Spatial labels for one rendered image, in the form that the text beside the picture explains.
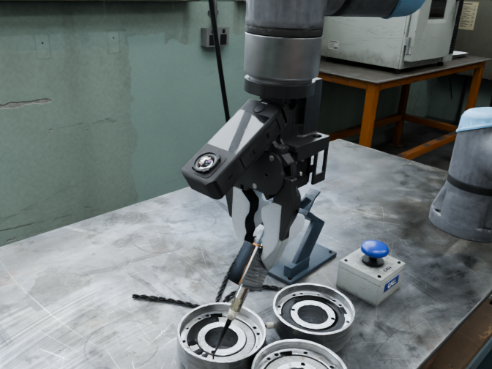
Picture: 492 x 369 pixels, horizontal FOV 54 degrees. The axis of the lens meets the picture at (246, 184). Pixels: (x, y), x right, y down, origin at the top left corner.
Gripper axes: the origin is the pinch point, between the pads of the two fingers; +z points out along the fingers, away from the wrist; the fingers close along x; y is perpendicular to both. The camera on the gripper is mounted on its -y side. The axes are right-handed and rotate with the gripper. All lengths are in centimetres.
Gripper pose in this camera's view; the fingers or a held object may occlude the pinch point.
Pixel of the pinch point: (255, 256)
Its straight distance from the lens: 55.8
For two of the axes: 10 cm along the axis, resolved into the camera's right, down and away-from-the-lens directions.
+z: -0.5, 9.2, 3.9
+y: 6.7, -2.6, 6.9
